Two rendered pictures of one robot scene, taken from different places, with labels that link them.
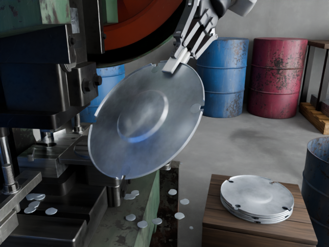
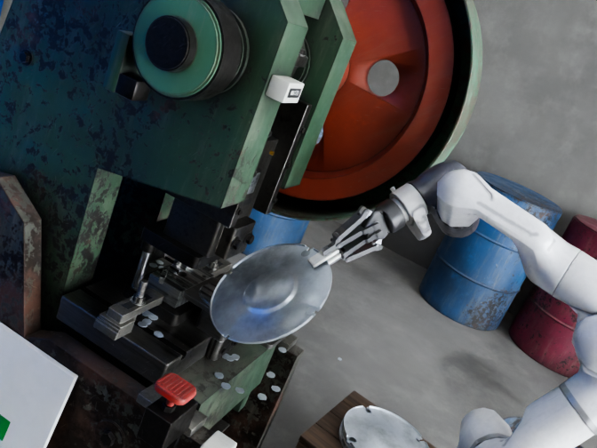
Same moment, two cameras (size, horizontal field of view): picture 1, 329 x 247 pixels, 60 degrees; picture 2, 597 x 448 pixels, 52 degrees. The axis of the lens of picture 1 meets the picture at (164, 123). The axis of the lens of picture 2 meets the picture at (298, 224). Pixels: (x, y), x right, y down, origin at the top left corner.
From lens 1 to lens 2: 80 cm
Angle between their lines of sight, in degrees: 10
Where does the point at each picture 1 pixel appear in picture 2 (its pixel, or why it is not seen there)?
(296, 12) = not seen: outside the picture
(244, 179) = (387, 417)
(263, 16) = not seen: outside the picture
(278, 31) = not seen: outside the picture
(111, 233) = (196, 378)
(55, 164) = (178, 295)
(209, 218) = (311, 436)
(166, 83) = (305, 273)
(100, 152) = (220, 304)
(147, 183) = (252, 354)
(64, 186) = (177, 318)
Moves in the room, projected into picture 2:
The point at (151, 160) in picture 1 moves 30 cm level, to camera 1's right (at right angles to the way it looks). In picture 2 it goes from (254, 334) to (384, 402)
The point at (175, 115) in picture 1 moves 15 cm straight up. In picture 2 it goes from (293, 307) to (320, 246)
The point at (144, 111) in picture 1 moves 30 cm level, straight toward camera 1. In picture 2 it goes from (273, 289) to (229, 351)
